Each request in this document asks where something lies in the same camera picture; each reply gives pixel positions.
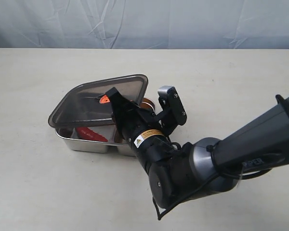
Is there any dark transparent box lid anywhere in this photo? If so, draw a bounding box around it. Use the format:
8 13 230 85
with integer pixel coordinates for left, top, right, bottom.
48 74 148 128

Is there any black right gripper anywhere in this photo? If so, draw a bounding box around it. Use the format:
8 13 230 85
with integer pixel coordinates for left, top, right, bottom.
105 87 173 177

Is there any blue-grey backdrop cloth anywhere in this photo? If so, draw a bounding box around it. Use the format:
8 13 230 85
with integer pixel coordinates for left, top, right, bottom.
0 0 289 49

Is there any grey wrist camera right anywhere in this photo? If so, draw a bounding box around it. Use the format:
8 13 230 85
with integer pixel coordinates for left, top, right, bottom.
157 86 187 136

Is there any red toy sausage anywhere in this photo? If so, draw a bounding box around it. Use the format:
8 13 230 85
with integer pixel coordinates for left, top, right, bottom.
75 127 108 142

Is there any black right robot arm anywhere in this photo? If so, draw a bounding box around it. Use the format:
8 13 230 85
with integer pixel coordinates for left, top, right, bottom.
106 86 289 209

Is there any stainless steel lunch box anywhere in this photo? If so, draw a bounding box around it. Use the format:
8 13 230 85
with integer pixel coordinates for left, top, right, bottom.
55 97 157 157

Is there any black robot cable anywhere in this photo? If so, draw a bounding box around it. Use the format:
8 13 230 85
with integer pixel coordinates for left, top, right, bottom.
152 94 289 221

